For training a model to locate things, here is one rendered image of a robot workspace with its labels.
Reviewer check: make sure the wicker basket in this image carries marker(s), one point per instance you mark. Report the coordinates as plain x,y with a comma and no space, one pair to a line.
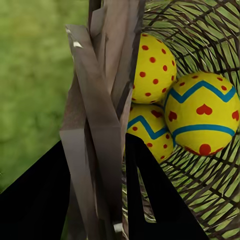
95,119

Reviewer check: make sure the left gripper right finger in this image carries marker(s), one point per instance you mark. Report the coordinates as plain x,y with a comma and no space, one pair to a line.
174,220

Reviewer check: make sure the easter egg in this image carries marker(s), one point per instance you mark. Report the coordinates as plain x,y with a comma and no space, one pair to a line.
147,121
202,112
156,71

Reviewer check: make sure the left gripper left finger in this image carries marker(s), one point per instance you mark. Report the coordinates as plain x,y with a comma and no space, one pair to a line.
35,206

